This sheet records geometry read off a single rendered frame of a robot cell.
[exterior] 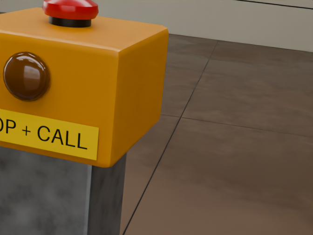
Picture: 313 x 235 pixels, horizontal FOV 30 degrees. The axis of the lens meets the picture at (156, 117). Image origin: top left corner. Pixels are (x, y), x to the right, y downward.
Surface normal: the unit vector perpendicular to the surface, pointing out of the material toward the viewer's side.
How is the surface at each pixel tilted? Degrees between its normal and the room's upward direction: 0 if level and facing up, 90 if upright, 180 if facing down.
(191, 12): 90
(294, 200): 0
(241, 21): 90
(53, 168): 90
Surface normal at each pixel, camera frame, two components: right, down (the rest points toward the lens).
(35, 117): -0.28, 0.26
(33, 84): 0.11, 0.39
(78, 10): 0.40, 0.12
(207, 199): 0.10, -0.95
